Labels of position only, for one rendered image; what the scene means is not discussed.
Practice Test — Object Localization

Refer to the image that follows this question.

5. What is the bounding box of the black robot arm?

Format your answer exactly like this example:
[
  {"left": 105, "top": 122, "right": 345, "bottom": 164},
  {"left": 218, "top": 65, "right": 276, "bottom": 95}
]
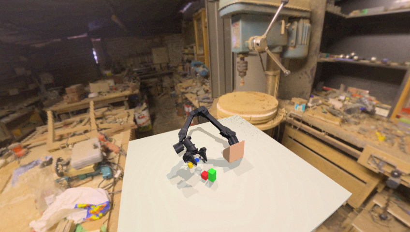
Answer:
[{"left": 173, "top": 106, "right": 239, "bottom": 154}]

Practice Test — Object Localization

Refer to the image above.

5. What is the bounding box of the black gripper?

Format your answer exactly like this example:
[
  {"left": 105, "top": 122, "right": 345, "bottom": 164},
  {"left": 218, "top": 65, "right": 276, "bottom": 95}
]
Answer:
[{"left": 183, "top": 144, "right": 207, "bottom": 166}]

